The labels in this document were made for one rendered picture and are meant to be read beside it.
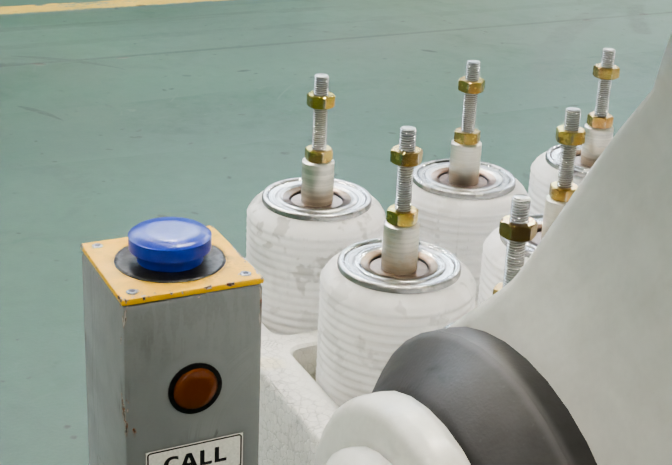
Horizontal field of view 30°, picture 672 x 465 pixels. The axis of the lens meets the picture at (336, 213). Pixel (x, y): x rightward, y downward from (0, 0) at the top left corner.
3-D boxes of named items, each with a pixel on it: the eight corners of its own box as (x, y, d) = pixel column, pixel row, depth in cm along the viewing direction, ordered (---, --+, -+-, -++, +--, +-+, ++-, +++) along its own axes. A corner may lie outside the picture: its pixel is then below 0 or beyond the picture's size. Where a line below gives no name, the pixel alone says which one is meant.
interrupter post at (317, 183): (337, 200, 87) (339, 156, 86) (329, 213, 85) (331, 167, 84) (304, 196, 88) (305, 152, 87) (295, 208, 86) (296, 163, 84)
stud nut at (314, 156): (335, 157, 86) (335, 145, 86) (329, 165, 84) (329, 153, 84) (307, 153, 86) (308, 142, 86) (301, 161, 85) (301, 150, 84)
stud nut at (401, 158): (418, 157, 75) (419, 143, 75) (425, 166, 73) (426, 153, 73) (386, 157, 75) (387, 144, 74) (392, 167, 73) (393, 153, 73)
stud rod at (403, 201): (406, 242, 77) (414, 125, 74) (410, 249, 76) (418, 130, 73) (390, 243, 76) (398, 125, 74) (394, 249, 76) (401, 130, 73)
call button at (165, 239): (223, 278, 60) (224, 239, 59) (143, 291, 58) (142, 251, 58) (194, 247, 63) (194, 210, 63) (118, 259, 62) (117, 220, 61)
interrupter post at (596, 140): (573, 161, 97) (578, 121, 96) (602, 160, 98) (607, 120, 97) (586, 172, 95) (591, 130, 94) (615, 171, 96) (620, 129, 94)
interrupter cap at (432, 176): (389, 179, 92) (390, 170, 91) (460, 160, 96) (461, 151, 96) (465, 211, 86) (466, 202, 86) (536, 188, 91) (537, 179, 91)
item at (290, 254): (384, 405, 96) (398, 186, 90) (356, 473, 88) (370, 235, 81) (264, 386, 98) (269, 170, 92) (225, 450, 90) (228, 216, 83)
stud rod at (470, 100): (455, 161, 91) (463, 60, 88) (464, 159, 91) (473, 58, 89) (465, 165, 90) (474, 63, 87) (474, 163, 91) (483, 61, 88)
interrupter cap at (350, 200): (381, 192, 89) (382, 183, 89) (357, 231, 82) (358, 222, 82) (279, 179, 91) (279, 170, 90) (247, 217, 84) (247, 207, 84)
